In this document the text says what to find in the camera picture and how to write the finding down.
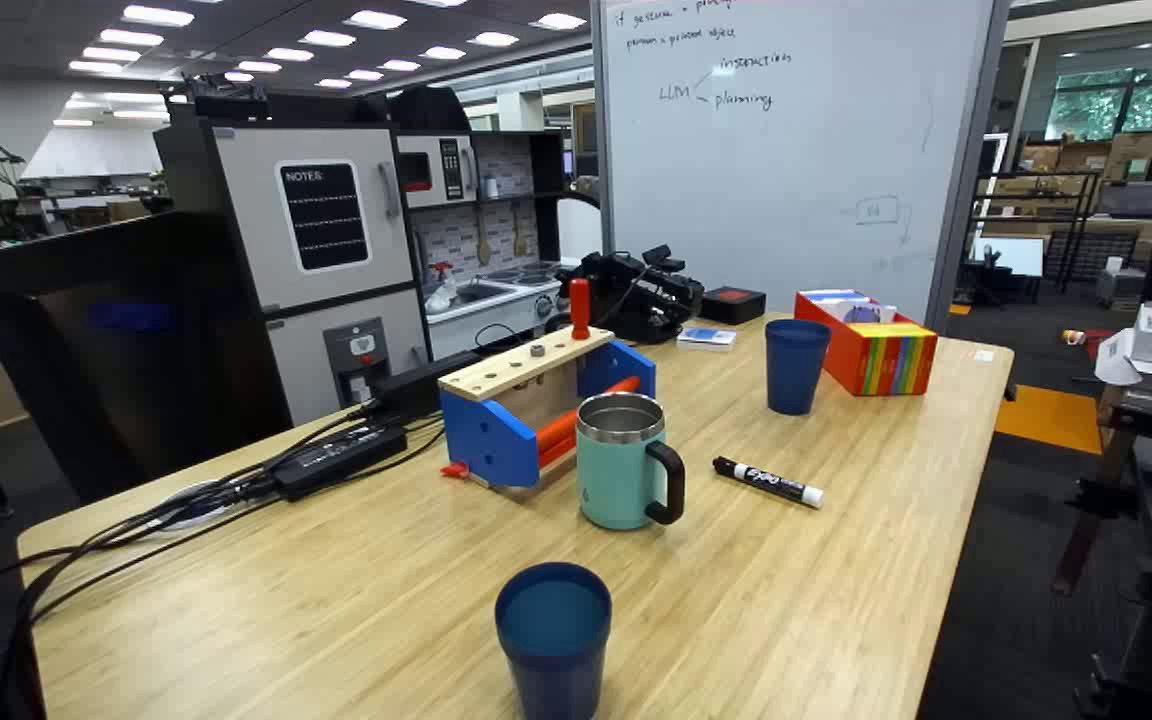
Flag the black marker white cap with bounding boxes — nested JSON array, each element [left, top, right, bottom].
[[711, 454, 827, 512]]

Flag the dark blue plastic cup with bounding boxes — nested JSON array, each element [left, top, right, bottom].
[[761, 315, 834, 420], [492, 560, 614, 720]]

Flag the red wooden peg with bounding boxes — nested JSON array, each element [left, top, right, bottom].
[[565, 276, 596, 346]]

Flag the white plastic tray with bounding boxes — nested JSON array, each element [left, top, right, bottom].
[[420, 260, 567, 364]]

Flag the blue wooden toy workbench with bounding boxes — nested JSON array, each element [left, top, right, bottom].
[[434, 321, 660, 498]]

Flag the blue white card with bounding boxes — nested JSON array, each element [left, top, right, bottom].
[[677, 321, 743, 354]]

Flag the small black box red label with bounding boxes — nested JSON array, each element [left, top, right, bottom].
[[694, 286, 767, 330]]

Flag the black power adapter brick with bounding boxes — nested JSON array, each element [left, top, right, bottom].
[[266, 411, 413, 505]]

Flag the white lab oven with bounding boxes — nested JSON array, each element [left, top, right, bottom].
[[153, 122, 434, 429]]

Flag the orange rainbow card box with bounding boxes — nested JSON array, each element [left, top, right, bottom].
[[790, 286, 941, 399]]

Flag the black panel screen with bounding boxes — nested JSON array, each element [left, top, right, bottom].
[[0, 209, 291, 505]]

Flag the yellow floor mat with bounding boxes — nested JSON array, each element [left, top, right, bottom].
[[992, 382, 1106, 459]]

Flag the black camera gear pile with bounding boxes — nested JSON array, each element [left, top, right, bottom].
[[577, 242, 708, 348]]

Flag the teal metal mug black handle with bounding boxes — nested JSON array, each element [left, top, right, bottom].
[[572, 388, 686, 537]]

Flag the black frame shelf unit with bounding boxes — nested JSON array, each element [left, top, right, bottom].
[[392, 128, 567, 292]]

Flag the white whiteboard grey frame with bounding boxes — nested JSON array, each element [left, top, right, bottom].
[[589, 0, 1014, 333]]

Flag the black cable bundle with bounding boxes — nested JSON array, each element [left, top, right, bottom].
[[0, 403, 447, 720]]

